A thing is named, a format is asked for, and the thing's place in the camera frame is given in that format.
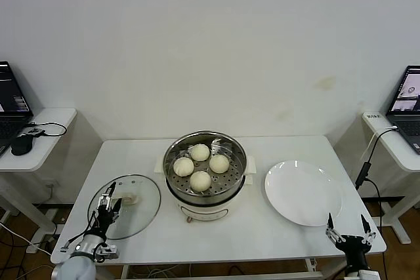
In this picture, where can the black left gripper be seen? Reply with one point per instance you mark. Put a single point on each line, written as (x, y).
(103, 219)

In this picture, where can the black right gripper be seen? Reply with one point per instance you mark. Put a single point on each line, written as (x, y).
(356, 248)

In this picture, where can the round glass pot lid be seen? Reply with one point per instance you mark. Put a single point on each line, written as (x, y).
(141, 221)

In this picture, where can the white steamed baozi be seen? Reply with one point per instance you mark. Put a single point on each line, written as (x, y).
(218, 163)
(200, 152)
(200, 181)
(183, 166)

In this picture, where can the stainless steel steamer basket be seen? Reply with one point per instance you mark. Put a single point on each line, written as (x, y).
(229, 181)

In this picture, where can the white round plate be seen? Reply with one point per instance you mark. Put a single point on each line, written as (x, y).
(302, 191)

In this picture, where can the white side table with mouse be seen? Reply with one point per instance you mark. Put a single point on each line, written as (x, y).
(49, 149)

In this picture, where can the white side table with label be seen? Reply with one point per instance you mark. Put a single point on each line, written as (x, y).
(393, 152)

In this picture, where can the white floor power strip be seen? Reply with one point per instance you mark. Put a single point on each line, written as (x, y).
(34, 248)

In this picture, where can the cream electric cooking pot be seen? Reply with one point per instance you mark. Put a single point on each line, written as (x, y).
(203, 211)

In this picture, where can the small black usb hub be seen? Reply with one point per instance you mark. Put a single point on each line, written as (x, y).
(34, 131)

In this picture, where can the black computer mouse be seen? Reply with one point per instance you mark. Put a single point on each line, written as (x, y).
(22, 145)

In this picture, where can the black laptop dark screen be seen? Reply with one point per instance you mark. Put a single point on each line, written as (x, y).
(13, 96)

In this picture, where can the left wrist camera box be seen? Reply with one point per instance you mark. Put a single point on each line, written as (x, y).
(110, 252)

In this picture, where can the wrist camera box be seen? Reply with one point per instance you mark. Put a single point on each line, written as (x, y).
(365, 275)
(110, 252)

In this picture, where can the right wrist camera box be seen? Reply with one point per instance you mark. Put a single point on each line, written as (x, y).
(365, 275)

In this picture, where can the white wall outlet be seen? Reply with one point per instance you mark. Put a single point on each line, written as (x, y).
(54, 184)

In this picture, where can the grey laptop camera views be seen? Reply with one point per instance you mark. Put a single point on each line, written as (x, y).
(407, 122)

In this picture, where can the white main table frame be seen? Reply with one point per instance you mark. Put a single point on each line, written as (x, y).
(213, 275)

